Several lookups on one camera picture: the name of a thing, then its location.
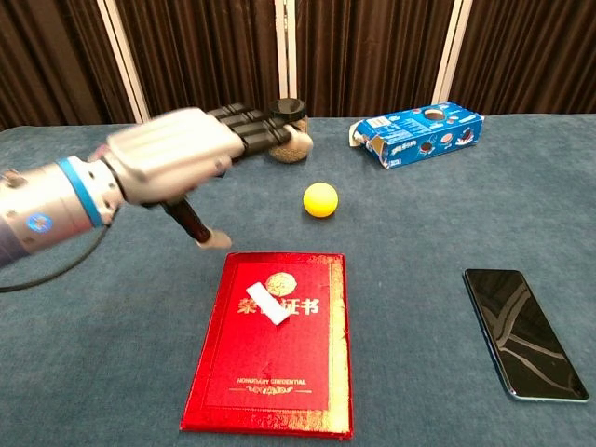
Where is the red honorary certificate booklet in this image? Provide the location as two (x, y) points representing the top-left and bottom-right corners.
(180, 251), (355, 441)

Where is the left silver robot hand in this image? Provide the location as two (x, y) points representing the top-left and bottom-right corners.
(104, 102), (315, 250)

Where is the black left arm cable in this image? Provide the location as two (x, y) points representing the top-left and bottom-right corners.
(0, 222), (114, 294)

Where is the blue cookie carton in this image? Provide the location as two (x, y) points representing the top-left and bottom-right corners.
(348, 101), (485, 171)

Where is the yellow ball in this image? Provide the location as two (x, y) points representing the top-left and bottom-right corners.
(303, 182), (340, 219)

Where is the black smartphone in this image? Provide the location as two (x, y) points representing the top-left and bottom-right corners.
(462, 267), (591, 404)

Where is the glass grain jar black lid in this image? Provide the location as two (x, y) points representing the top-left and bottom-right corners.
(267, 98), (310, 165)

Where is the white frame post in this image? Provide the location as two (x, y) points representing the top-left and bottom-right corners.
(430, 0), (475, 107)
(274, 0), (300, 108)
(95, 0), (153, 125)

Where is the dark brown curtain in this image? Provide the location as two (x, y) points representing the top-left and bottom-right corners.
(0, 0), (596, 133)

